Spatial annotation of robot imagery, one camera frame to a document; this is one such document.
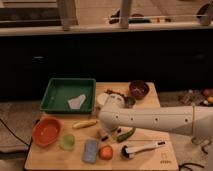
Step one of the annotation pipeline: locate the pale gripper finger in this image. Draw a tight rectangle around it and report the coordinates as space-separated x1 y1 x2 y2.
111 133 118 141

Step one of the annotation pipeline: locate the wooden board eraser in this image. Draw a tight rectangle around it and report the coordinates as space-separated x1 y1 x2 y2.
97 128 121 142

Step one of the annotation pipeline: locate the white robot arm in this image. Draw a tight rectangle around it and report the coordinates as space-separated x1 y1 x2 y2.
98 94 213 171

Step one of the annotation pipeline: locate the green plastic tray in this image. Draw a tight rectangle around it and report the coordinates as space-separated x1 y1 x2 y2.
40 78 96 114

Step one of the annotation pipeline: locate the green cucumber toy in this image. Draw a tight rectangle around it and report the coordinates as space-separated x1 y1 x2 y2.
116 128 136 143

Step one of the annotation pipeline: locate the orange fruit toy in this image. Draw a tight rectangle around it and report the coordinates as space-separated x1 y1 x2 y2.
99 145 113 160

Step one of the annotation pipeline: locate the yellow banana toy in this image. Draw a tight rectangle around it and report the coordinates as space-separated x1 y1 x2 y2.
72 120 97 129

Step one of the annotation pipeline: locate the blue sponge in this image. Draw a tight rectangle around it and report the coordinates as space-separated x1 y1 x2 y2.
82 139 98 164

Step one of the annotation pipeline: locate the white cup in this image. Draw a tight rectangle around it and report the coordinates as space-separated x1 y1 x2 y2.
96 93 109 107

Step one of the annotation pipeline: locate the metal cup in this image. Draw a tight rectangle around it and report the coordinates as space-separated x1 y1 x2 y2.
125 96 136 108

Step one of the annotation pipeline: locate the brown dried chili cluster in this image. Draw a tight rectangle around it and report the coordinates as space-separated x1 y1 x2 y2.
105 89 125 98

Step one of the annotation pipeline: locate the wooden board table top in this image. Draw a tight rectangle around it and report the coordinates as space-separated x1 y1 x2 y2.
24 81 180 171

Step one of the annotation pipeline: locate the small green cup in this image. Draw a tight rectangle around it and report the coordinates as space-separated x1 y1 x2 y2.
59 134 75 150

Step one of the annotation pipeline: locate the white cloth piece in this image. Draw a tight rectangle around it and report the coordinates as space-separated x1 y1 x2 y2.
68 94 86 109

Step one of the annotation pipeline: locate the dark red bowl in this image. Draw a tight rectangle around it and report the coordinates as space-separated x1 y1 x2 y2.
129 80 149 100

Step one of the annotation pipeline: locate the orange plastic bowl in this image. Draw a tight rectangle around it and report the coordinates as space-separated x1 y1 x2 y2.
32 117 61 147

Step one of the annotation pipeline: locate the white handled brush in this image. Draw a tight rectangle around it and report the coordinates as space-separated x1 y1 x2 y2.
121 141 165 159

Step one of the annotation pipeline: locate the black cable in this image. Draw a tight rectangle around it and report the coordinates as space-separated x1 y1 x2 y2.
0 116 32 148

